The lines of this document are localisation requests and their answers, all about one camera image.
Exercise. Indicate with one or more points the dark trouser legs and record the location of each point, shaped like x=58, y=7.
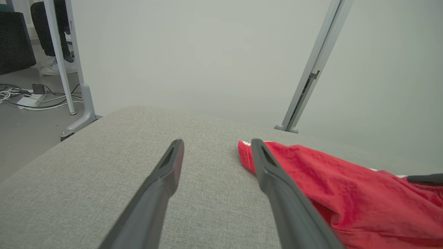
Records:
x=43, y=27

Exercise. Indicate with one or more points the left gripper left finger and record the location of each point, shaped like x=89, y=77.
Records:
x=152, y=200

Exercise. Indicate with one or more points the grey partition post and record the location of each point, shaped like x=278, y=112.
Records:
x=321, y=52
x=86, y=103

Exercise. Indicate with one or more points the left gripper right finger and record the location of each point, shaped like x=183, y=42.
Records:
x=290, y=207

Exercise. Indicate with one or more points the thin white pole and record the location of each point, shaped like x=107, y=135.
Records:
x=57, y=52

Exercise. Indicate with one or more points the black power adapter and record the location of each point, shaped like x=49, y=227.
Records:
x=38, y=89

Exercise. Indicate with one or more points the red knit shorts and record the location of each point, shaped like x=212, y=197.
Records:
x=346, y=193

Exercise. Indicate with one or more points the white sneaker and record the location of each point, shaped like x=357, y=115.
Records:
x=50, y=69

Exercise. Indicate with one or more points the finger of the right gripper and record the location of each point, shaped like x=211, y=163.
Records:
x=427, y=179

